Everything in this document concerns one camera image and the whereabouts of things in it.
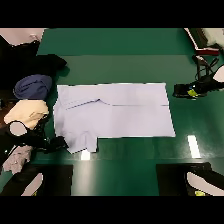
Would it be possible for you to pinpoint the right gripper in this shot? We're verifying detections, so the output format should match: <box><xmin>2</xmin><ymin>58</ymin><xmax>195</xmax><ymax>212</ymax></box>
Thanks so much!
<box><xmin>172</xmin><ymin>82</ymin><xmax>205</xmax><ymax>100</ymax></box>

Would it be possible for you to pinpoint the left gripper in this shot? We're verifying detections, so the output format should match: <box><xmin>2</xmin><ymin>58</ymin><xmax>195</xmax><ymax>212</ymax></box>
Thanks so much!
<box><xmin>44</xmin><ymin>135</ymin><xmax>70</xmax><ymax>154</ymax></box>

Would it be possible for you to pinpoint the white shirt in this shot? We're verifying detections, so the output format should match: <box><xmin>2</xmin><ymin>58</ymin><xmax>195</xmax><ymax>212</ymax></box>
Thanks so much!
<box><xmin>52</xmin><ymin>82</ymin><xmax>177</xmax><ymax>155</ymax></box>

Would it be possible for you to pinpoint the grey garment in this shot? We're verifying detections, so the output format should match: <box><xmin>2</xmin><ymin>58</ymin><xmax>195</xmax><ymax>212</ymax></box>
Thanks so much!
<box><xmin>1</xmin><ymin>144</ymin><xmax>35</xmax><ymax>175</ymax></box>

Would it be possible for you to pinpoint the cream garment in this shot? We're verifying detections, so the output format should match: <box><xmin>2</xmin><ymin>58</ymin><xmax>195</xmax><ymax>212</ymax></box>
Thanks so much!
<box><xmin>3</xmin><ymin>99</ymin><xmax>51</xmax><ymax>131</ymax></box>

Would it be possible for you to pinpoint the red garment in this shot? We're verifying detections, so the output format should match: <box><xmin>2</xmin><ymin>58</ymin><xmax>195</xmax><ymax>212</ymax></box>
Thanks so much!
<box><xmin>194</xmin><ymin>47</ymin><xmax>221</xmax><ymax>57</ymax></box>

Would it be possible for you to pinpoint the dark green garment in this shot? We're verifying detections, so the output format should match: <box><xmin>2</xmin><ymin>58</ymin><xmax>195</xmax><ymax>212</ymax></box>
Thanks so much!
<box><xmin>189</xmin><ymin>27</ymin><xmax>210</xmax><ymax>50</ymax></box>

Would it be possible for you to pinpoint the navy blue garment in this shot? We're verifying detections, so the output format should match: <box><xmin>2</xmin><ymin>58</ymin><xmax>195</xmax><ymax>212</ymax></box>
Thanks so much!
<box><xmin>13</xmin><ymin>74</ymin><xmax>54</xmax><ymax>101</ymax></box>

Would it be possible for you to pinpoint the black garment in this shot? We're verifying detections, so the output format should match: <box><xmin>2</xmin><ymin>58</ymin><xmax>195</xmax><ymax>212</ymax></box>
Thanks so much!
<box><xmin>0</xmin><ymin>34</ymin><xmax>68</xmax><ymax>92</ymax></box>

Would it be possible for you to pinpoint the black cable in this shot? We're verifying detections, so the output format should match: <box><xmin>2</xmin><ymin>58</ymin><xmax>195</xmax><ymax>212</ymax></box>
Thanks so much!
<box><xmin>192</xmin><ymin>54</ymin><xmax>220</xmax><ymax>83</ymax></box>

